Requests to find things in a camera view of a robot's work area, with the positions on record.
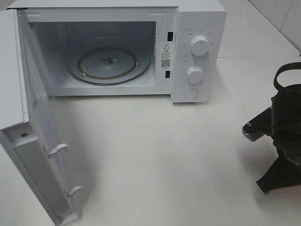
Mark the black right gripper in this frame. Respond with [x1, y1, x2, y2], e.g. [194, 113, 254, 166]
[256, 84, 301, 194]

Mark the round white door button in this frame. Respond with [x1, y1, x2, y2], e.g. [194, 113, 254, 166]
[184, 88, 198, 100]

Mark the white microwave knob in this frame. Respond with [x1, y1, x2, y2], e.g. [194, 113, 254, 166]
[190, 34, 210, 56]
[187, 66, 204, 84]

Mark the white microwave oven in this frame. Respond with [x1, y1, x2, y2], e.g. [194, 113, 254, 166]
[5, 0, 227, 103]

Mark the glass microwave turntable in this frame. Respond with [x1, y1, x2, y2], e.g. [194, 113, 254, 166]
[65, 38, 154, 86]

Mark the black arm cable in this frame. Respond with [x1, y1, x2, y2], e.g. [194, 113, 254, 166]
[273, 61, 301, 92]

